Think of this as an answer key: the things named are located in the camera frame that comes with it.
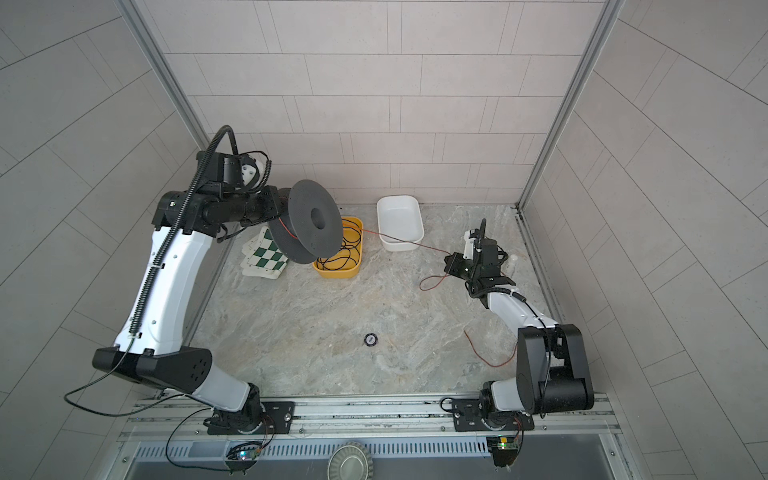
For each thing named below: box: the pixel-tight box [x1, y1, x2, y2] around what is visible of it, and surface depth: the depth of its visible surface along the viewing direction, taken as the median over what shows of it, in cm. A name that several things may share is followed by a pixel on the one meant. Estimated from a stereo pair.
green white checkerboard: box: [240, 226, 289, 280], surface depth 101 cm
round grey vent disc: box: [327, 441, 374, 480], surface depth 66 cm
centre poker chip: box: [364, 333, 378, 347], surface depth 86 cm
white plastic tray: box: [376, 195, 425, 252], surface depth 114 cm
